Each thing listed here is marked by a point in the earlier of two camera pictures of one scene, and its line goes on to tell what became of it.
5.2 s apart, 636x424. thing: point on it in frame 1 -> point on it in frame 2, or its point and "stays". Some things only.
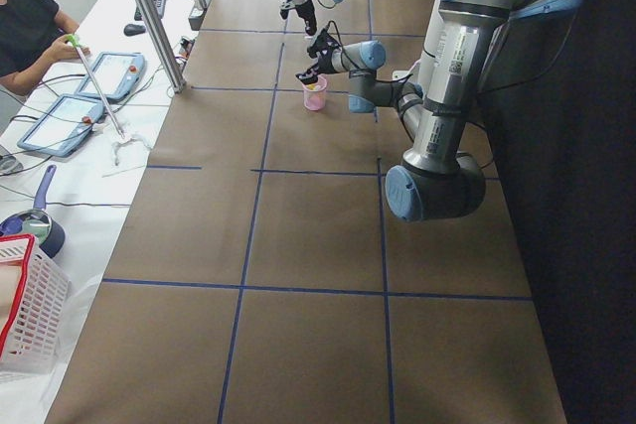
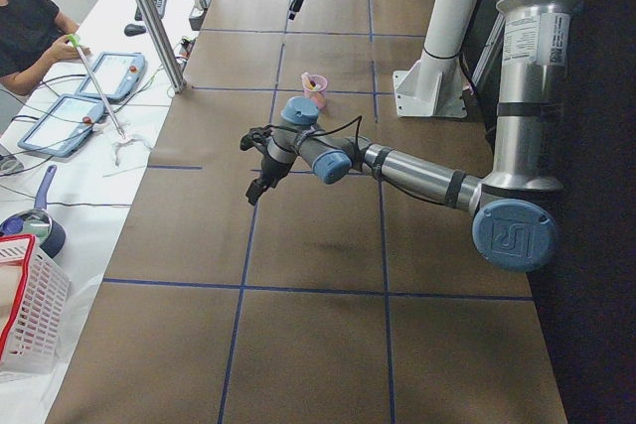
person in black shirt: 34,33 stays
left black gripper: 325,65 -> 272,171
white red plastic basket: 35,301 stays
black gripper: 323,46 -> 254,138
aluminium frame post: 151,18 stays
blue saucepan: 50,237 stays
